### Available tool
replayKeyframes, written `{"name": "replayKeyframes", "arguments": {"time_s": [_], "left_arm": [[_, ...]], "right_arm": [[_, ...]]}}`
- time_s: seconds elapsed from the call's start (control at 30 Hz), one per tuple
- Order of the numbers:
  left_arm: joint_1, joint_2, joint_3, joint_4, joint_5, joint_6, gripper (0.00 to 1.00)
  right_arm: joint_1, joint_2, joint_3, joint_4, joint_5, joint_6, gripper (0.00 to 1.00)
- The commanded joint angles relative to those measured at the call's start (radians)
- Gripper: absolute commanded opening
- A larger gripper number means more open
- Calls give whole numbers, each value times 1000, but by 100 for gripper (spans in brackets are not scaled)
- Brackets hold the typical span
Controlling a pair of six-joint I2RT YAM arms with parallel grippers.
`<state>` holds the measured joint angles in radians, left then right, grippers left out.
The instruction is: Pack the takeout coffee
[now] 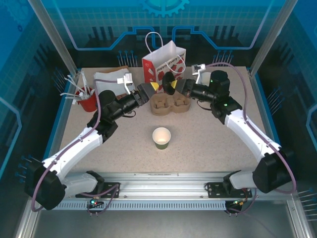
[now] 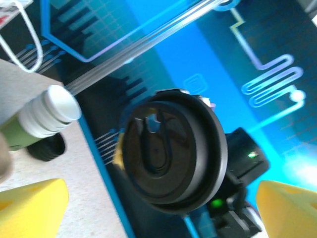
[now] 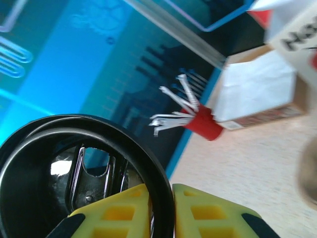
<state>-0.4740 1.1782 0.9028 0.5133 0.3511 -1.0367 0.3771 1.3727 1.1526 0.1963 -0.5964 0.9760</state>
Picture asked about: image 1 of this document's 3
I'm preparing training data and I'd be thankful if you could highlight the stack of cardboard cup carriers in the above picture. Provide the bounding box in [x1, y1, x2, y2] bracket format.
[150, 93, 192, 116]

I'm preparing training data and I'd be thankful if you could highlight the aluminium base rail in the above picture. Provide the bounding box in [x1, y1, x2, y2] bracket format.
[59, 171, 295, 201]

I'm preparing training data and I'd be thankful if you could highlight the green paper coffee cup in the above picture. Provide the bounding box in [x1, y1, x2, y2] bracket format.
[152, 127, 171, 151]

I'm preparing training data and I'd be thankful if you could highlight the left aluminium frame post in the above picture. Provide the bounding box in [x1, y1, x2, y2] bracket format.
[27, 0, 80, 75]

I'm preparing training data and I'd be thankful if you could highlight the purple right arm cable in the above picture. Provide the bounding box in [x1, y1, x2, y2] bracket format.
[205, 62, 298, 194]

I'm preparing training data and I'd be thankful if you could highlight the white slotted cable duct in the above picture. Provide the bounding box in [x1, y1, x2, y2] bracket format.
[53, 200, 233, 211]

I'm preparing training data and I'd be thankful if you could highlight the stack of white napkins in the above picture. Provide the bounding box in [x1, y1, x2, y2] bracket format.
[93, 70, 132, 99]

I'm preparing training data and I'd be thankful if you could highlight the right aluminium frame post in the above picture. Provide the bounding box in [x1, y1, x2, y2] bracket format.
[249, 0, 299, 75]

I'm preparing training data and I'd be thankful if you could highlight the white red paper gift bag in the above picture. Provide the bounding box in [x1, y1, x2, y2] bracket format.
[142, 32, 186, 94]

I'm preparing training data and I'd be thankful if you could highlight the red cup holder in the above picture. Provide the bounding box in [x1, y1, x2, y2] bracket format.
[78, 87, 98, 113]

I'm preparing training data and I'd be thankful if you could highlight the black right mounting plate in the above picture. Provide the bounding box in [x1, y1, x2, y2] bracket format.
[207, 182, 253, 199]

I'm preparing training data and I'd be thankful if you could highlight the aluminium frame post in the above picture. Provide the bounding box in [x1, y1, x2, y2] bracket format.
[27, 0, 80, 75]
[249, 0, 299, 75]

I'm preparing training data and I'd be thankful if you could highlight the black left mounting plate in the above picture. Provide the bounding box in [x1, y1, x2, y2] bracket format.
[75, 182, 121, 199]

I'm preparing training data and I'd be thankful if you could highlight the black mounting plate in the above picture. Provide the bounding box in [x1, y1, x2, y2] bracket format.
[75, 182, 121, 199]
[207, 182, 253, 199]

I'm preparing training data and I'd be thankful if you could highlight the black plastic cup lid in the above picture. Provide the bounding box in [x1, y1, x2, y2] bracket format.
[162, 71, 177, 95]

